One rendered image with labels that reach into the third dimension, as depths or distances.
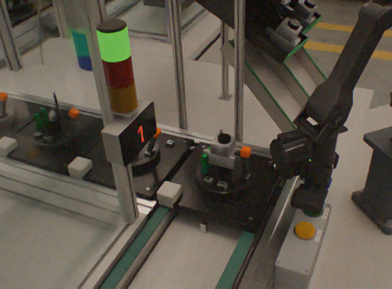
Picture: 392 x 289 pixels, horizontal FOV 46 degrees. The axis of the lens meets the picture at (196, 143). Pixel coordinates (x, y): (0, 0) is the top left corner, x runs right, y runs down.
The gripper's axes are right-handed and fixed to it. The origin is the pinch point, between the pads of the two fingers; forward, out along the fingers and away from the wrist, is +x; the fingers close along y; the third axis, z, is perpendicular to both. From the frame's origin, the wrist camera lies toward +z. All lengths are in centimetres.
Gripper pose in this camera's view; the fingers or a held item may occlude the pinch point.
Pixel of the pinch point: (312, 196)
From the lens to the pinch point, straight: 104.1
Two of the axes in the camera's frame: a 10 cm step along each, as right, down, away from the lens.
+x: 0.3, 8.1, 5.9
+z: -9.1, -2.2, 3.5
